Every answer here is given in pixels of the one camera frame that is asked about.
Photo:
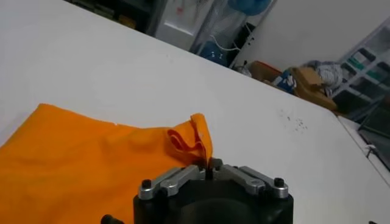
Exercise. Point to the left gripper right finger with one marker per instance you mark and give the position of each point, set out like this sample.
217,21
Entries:
246,179

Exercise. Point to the orange t-shirt with white print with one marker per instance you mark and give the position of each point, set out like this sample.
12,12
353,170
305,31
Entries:
76,164

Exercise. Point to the blue water jug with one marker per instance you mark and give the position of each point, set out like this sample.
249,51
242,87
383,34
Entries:
213,53
248,6

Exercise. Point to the blue and white bag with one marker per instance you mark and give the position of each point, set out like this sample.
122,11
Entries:
285,81

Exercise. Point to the black shelving unit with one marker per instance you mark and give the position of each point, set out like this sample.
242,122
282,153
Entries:
115,13

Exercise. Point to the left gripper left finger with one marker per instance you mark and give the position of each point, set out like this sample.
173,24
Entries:
179,176

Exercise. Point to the white water dispenser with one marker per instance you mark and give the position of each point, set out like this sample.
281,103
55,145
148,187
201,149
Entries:
182,24

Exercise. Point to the grey open laptop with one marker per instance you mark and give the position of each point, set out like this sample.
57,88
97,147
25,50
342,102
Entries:
377,134

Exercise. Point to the white plastic drawer rack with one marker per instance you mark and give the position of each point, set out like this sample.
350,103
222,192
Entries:
365,67

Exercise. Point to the grey plastic bag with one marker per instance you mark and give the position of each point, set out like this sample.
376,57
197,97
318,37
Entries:
243,70

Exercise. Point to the large open cardboard box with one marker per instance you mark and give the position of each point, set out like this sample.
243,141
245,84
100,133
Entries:
265,71

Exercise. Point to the grey clothes pile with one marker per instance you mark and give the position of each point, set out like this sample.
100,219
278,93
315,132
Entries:
330,73

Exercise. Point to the cardboard box with open flaps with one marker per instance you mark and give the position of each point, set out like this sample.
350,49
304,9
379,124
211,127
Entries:
310,88

